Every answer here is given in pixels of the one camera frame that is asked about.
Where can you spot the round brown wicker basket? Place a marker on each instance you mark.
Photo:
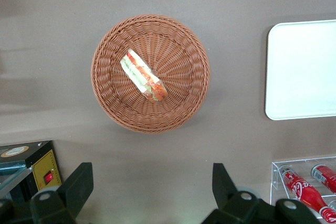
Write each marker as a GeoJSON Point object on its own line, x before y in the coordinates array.
{"type": "Point", "coordinates": [178, 51]}

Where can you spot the clear acrylic bottle rack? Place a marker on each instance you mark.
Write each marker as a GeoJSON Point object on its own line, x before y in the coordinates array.
{"type": "Point", "coordinates": [275, 179]}

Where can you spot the beige rectangular plastic tray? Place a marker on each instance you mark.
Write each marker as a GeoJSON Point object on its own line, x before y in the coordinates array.
{"type": "Point", "coordinates": [302, 72]}

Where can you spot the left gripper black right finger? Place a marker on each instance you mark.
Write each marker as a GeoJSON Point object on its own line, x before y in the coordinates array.
{"type": "Point", "coordinates": [225, 192]}

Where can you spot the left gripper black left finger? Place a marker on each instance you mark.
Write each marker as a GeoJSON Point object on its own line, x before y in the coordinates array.
{"type": "Point", "coordinates": [73, 190]}

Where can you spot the triangle sandwich with vegetables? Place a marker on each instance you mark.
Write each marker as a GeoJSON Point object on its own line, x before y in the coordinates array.
{"type": "Point", "coordinates": [141, 74]}

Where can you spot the black food warmer yellow panel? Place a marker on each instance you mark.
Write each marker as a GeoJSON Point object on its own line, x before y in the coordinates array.
{"type": "Point", "coordinates": [44, 163]}

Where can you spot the red cola bottle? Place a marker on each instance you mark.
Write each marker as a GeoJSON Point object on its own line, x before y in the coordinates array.
{"type": "Point", "coordinates": [325, 175]}
{"type": "Point", "coordinates": [304, 190]}

